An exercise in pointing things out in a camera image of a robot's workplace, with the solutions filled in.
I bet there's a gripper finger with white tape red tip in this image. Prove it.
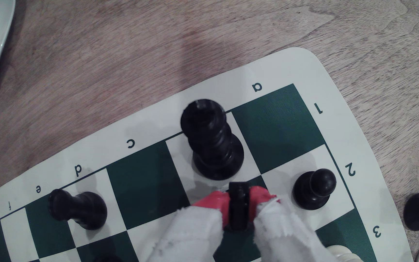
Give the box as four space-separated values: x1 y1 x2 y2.
148 191 230 262
250 186 335 262

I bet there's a green and white chess mat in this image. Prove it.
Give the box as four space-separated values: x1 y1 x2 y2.
0 47 414 262

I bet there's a black pawn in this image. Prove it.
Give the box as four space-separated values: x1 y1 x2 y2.
48 189 107 230
292 168 337 211

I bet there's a tall black chess piece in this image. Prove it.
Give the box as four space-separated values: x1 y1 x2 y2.
180 99 244 180

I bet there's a small black chess piece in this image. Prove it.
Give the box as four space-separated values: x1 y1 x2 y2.
228 182 251 231

